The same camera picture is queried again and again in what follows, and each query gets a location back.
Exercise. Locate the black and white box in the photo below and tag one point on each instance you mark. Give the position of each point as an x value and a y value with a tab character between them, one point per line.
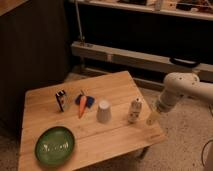
61	97

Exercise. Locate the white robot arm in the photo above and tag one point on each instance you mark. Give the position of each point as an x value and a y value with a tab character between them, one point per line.
176	86

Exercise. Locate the metal pole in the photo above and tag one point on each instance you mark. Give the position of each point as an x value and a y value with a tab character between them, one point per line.
82	39

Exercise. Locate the orange toy carrot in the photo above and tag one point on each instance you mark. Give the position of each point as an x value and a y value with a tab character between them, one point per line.
82	105

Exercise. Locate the wooden table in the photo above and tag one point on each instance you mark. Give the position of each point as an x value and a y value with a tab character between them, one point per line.
94	142

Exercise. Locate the green plate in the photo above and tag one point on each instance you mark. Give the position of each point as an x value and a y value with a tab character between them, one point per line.
54	146

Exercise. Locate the grey metal shelf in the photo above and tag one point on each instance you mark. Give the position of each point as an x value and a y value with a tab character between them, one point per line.
137	59

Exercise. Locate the white upside-down cup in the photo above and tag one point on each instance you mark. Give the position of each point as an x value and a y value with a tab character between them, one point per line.
104	111

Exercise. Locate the dark cabinet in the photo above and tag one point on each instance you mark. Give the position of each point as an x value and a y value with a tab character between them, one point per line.
33	53

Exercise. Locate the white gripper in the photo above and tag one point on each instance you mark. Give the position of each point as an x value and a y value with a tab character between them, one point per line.
153	117

